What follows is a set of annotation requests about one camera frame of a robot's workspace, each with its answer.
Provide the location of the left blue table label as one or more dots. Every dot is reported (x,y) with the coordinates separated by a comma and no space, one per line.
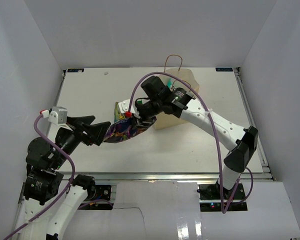
(75,70)

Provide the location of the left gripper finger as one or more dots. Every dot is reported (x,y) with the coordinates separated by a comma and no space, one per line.
(79,121)
(96,132)

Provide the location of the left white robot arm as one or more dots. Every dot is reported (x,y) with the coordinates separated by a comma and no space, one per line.
(52,191)

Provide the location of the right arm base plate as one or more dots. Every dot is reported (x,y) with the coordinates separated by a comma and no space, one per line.
(210,201)

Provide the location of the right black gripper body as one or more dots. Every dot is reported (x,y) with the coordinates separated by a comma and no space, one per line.
(150,108)

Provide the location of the dark blue candy bag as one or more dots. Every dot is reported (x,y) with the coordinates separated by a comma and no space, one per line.
(123,130)

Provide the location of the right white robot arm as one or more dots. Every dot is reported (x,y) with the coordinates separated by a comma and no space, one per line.
(240,142)

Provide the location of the white front cover sheet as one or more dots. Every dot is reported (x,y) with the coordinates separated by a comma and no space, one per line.
(171,211)

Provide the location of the teal Fox's candy bag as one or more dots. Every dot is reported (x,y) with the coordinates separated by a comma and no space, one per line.
(169,82)

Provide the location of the aluminium front rail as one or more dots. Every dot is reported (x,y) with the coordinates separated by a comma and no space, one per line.
(170,176)

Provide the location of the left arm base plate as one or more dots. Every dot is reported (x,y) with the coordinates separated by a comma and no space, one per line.
(98,199)

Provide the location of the blue table label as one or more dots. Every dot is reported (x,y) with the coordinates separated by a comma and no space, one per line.
(224,69)
(75,70)

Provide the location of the green yellow Fox's candy bag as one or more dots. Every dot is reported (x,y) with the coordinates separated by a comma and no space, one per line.
(117,115)

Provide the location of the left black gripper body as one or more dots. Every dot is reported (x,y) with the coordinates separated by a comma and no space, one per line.
(69,139)

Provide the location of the right blue table label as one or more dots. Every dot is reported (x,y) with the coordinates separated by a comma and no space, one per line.
(224,69)

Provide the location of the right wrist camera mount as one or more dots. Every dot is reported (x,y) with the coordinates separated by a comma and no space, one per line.
(128,106)

